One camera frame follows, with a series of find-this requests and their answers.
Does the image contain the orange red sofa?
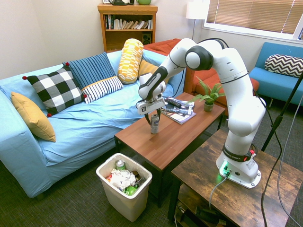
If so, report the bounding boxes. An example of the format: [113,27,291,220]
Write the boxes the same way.
[143,38,260,110]

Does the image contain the wooden bookshelf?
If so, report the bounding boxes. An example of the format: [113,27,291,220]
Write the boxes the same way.
[97,3,159,53]

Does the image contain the black white shelf ornament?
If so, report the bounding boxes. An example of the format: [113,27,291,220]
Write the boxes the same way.
[103,0,135,6]

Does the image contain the black power strip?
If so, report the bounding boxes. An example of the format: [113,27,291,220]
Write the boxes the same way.
[195,205,228,226]

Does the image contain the beige plastic trash bin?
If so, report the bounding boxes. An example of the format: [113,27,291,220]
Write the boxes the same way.
[96,153,153,222]

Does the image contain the rustic dark wooden table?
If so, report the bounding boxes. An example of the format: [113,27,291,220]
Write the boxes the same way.
[167,129,303,227]

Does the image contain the dark cover magazine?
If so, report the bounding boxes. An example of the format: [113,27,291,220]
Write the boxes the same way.
[162,100,196,114]

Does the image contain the black white checkered pillow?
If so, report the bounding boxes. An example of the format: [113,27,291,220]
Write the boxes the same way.
[22,65,88,118]

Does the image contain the white floor lamp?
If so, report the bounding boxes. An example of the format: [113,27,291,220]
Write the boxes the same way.
[185,1,208,41]

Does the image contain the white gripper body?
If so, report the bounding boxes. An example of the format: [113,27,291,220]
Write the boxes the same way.
[136,96,166,116]

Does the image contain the yellow patterned bolster pillow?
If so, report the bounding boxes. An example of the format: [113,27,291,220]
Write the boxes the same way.
[117,38,144,85]

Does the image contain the potted green fern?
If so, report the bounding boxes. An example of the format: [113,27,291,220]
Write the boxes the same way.
[187,76,226,113]

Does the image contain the reddish wooden coffee table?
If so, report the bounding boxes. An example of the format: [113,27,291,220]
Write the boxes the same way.
[114,91,227,209]

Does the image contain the wooden window blinds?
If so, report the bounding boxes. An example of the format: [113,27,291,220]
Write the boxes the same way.
[205,0,303,35]

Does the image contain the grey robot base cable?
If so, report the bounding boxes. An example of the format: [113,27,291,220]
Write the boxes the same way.
[208,174,230,211]

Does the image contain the crumpled white paper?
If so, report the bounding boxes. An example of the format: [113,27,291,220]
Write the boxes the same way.
[110,168,138,190]

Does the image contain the small mustard yellow pillow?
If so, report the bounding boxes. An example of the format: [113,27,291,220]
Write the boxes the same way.
[138,59,170,85]

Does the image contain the black cable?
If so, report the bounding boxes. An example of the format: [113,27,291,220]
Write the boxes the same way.
[250,88,283,227]

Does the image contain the large mustard yellow pillow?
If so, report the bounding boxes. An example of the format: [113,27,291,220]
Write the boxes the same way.
[11,91,57,143]

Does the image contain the black white chevron pillow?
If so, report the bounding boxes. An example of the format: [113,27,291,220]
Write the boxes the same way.
[264,54,303,79]

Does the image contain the black remote control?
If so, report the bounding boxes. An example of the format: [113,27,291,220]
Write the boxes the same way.
[164,97,182,107]

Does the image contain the blue striped pillow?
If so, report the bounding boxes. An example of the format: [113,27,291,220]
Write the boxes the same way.
[62,52,117,90]

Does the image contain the long grey cable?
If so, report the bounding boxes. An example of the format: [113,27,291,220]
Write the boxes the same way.
[277,93,303,227]

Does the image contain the silver light blue drink can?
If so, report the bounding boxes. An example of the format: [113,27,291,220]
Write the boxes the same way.
[150,113,160,135]

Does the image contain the light blue sofa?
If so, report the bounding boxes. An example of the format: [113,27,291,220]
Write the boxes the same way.
[0,49,188,199]

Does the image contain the black tripod stand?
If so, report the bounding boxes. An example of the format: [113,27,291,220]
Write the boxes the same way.
[260,70,303,152]

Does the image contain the row of books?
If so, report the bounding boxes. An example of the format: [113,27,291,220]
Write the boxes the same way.
[105,14,154,30]

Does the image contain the blue armchair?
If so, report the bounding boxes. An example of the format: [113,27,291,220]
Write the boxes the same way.
[249,42,303,107]

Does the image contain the white navy striped pillow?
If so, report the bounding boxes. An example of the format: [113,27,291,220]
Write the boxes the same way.
[81,76,125,105]

